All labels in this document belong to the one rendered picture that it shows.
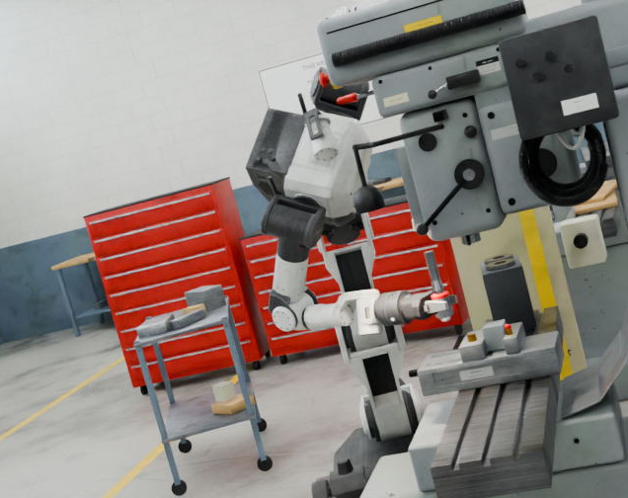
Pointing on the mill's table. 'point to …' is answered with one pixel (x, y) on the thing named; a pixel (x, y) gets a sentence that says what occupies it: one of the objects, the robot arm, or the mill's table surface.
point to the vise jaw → (469, 351)
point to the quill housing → (462, 218)
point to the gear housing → (390, 103)
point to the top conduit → (429, 33)
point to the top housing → (359, 35)
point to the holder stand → (508, 290)
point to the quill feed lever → (470, 172)
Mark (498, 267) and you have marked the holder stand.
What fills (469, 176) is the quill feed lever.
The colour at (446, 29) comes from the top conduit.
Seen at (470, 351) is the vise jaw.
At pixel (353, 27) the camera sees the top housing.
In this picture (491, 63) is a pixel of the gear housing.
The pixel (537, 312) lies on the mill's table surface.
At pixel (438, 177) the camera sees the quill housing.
